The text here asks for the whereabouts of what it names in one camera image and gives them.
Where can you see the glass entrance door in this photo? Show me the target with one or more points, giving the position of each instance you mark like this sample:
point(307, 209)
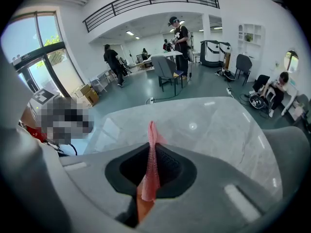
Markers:
point(39, 57)

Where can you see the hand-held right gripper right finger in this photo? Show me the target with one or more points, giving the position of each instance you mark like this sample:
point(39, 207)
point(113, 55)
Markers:
point(206, 203)

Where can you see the white work table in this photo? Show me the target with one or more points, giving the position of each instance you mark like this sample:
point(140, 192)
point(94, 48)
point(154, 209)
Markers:
point(167, 53)

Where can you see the grey upholstered chair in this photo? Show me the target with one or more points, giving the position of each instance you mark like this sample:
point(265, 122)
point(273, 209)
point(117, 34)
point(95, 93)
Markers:
point(164, 68)

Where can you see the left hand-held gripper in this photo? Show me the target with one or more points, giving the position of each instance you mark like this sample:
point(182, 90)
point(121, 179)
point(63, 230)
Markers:
point(45, 96)

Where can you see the green potted plant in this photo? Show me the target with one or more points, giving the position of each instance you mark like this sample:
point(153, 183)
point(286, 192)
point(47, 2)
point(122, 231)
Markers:
point(248, 37)

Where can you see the dark slim chair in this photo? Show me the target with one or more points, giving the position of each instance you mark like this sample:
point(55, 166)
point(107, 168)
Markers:
point(243, 63)

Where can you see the pink cloth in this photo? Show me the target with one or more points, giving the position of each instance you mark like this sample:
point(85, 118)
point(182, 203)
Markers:
point(152, 169)

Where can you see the white wall shelf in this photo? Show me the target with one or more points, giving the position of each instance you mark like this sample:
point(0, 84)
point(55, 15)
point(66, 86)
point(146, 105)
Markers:
point(251, 40)

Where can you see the person's left forearm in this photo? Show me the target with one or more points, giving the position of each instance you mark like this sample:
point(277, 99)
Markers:
point(27, 116)

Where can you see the cardboard box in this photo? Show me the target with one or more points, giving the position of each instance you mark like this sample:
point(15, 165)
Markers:
point(89, 94)

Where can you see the black low chair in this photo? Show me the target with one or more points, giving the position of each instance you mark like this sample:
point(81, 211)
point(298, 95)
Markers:
point(261, 81)

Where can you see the round wall mirror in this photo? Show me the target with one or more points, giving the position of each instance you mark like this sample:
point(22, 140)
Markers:
point(291, 61)

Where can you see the person's red shirt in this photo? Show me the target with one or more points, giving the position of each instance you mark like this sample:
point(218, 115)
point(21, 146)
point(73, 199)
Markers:
point(36, 133)

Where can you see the white wheeled machine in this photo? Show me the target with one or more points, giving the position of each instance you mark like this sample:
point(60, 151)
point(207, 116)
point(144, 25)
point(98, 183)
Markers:
point(210, 53)
point(224, 51)

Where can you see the black round bag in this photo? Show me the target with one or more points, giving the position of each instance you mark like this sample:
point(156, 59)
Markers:
point(257, 102)

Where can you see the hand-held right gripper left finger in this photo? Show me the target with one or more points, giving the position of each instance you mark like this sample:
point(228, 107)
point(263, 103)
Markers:
point(73, 190)

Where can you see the white side desk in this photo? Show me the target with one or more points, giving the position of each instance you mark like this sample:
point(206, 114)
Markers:
point(104, 73)

